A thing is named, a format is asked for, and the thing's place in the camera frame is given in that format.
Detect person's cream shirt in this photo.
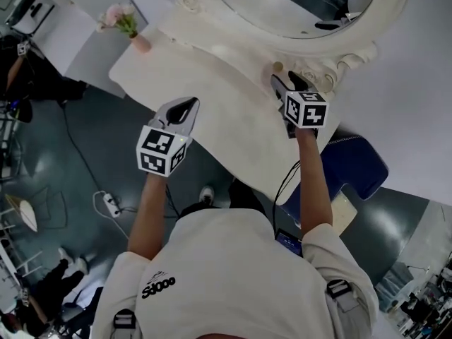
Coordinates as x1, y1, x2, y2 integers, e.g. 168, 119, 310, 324
90, 208, 381, 339

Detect wire frame side table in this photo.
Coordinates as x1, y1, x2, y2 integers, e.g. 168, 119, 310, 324
4, 184, 69, 233

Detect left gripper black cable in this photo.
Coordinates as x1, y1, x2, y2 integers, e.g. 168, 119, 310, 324
163, 184, 182, 219

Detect person's right forearm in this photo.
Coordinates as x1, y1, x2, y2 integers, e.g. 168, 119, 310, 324
295, 128, 335, 244

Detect dark blue chair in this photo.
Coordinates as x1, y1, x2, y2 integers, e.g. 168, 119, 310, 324
281, 134, 390, 226

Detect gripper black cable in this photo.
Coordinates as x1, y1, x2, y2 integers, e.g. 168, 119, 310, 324
271, 160, 302, 233
163, 184, 182, 219

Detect white power strip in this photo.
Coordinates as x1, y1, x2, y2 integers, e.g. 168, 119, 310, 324
102, 193, 121, 219

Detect white power strip cord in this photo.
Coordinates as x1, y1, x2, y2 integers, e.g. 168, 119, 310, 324
92, 190, 130, 240

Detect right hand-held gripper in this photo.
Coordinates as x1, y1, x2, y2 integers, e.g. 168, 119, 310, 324
270, 71, 331, 140

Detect pink vase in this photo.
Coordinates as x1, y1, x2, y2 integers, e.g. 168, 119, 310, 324
129, 32, 151, 54

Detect black waist device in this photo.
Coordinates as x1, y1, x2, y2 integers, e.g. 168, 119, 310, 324
275, 228, 304, 258

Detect cluttered workbench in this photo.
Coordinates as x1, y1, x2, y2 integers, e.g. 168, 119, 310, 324
374, 259, 452, 339

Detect pink flower bouquet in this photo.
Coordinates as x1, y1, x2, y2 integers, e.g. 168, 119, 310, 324
95, 2, 140, 39

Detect white cabinet desk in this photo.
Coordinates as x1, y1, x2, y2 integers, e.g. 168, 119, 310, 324
10, 0, 150, 95

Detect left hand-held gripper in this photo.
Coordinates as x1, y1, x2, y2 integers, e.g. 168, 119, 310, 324
136, 96, 201, 179

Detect left grey backpack strap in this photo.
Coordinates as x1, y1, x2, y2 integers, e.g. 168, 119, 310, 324
112, 308, 139, 339

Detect black floor cable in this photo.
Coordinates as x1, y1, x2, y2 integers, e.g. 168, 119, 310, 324
61, 103, 104, 194

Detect white dressing table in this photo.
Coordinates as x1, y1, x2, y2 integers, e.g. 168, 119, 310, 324
107, 0, 415, 205

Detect right grey backpack strap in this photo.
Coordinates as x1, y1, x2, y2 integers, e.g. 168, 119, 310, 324
325, 279, 362, 331

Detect beige square box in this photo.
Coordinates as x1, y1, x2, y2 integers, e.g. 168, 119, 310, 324
331, 192, 358, 236

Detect oval mirror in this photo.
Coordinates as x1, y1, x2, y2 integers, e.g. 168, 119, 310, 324
211, 0, 381, 40

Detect person's left forearm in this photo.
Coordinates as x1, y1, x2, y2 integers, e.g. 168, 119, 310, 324
126, 173, 169, 261

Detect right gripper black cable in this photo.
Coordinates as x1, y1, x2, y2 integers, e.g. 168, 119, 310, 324
271, 160, 302, 233

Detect person's left white shoe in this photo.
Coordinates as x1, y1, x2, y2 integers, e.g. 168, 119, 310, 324
199, 185, 216, 205

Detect person's black trousers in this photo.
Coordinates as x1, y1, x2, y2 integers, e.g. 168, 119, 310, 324
179, 178, 268, 222

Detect grey backpack strap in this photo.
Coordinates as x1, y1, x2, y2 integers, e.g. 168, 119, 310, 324
325, 279, 362, 331
112, 308, 139, 339

